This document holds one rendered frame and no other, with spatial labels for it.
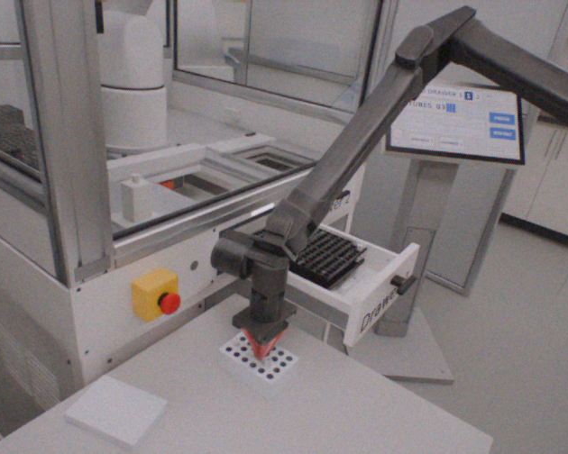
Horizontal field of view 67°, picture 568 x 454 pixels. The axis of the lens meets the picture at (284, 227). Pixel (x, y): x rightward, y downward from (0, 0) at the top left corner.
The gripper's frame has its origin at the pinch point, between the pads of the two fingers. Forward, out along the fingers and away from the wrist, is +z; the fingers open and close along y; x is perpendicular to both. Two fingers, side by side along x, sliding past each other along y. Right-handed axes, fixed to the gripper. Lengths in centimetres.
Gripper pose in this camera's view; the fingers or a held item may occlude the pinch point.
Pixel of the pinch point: (261, 353)
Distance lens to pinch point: 79.0
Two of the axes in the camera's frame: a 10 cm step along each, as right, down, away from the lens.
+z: -1.1, 8.9, 4.4
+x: 8.0, 3.4, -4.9
